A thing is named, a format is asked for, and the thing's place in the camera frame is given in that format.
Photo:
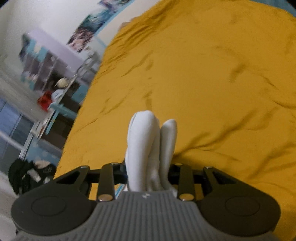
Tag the red bag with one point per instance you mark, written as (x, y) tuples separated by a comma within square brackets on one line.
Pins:
[(45, 100)]

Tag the anime wall posters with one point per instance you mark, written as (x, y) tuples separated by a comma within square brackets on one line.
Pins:
[(94, 23)]

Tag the lilac wall shelf unit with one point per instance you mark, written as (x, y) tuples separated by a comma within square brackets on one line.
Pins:
[(45, 61)]

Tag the grey metal rack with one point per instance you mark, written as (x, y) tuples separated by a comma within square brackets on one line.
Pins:
[(90, 65)]

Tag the window with blue panes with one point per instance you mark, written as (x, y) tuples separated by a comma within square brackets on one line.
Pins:
[(15, 129)]

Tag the mustard yellow bed quilt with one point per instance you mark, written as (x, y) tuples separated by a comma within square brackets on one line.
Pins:
[(224, 70)]

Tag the white blue desk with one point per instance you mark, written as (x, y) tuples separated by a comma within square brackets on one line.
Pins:
[(41, 127)]

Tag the white t-shirt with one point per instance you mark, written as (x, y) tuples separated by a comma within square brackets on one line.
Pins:
[(150, 149)]

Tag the cream round ball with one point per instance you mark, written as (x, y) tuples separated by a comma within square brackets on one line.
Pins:
[(62, 83)]

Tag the teal desk chair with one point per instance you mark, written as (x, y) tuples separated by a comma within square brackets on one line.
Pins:
[(61, 119)]

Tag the pile of dark clothes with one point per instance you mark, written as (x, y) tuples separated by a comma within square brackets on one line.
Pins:
[(26, 175)]

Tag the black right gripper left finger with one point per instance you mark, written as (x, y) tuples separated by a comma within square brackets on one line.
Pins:
[(82, 178)]

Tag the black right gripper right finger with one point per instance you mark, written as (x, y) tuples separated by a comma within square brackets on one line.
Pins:
[(194, 182)]

